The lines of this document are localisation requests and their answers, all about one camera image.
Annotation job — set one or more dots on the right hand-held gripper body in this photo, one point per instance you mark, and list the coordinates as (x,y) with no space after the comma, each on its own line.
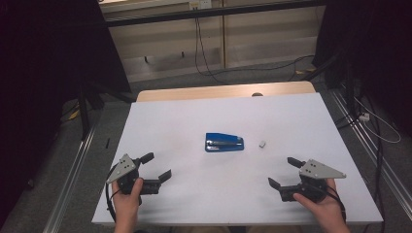
(315,171)

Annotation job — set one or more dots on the black horizontal bar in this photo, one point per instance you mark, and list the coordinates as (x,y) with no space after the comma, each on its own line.
(207,13)

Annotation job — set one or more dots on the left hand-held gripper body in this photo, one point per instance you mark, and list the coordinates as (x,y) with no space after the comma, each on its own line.
(124,166)

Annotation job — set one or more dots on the dark round table grommet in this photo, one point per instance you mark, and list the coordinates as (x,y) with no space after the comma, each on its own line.
(257,94)

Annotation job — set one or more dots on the black metal stand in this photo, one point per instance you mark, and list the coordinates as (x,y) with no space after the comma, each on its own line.
(85,113)

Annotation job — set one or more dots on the beige cabinet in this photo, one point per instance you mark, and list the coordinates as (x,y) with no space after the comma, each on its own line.
(265,42)

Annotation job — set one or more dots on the white table board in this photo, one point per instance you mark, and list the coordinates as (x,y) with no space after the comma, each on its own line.
(207,194)

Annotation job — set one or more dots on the wooden table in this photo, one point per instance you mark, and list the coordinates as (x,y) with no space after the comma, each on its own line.
(200,93)

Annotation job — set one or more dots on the yellow floor tape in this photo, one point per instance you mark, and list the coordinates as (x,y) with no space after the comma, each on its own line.
(306,70)
(74,115)

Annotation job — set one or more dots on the aluminium floor rail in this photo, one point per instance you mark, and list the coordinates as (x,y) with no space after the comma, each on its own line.
(69,181)
(369,149)

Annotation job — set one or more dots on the small silver staple strip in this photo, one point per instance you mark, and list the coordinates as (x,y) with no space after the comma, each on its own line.
(262,144)

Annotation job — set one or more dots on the person's left hand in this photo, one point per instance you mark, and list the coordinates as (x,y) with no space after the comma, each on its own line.
(126,205)

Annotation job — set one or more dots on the black curtain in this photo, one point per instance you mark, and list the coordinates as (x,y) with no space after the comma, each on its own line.
(372,48)
(39,64)

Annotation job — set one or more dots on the black stand leg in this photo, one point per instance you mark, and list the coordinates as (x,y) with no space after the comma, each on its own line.
(322,68)

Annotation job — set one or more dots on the white wall socket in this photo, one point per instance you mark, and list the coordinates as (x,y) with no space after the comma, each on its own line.
(200,4)

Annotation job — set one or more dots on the small black floor piece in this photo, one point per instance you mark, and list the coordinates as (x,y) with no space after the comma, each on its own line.
(107,143)

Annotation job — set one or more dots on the white plug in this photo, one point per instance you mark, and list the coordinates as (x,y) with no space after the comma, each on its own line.
(364,116)

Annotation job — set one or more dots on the blue stapler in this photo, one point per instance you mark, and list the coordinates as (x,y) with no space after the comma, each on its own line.
(223,142)

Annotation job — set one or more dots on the person's right hand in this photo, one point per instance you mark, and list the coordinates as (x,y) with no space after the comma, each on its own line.
(327,208)

